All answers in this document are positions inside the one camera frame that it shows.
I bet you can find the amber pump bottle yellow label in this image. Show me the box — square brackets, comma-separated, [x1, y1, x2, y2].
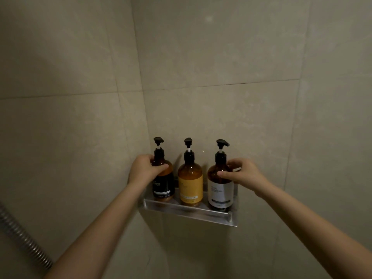
[177, 137, 204, 207]

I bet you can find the amber pump bottle black label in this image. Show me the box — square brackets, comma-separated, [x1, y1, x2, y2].
[151, 137, 176, 202]

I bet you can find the person's right forearm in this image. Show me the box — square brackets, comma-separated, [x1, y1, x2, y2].
[255, 183, 372, 279]

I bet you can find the person's right hand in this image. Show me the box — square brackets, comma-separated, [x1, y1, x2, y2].
[216, 157, 271, 200]

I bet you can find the person's left forearm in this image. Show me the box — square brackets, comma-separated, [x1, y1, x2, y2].
[43, 180, 152, 279]

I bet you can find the metal shower hose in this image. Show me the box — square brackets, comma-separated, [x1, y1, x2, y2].
[0, 201, 54, 270]

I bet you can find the amber pump bottle white label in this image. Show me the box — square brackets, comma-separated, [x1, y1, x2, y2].
[207, 139, 235, 212]

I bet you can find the person's left hand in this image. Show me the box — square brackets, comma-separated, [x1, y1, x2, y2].
[127, 154, 170, 188]

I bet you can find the metal shower shelf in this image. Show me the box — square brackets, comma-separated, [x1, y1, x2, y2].
[141, 183, 239, 227]

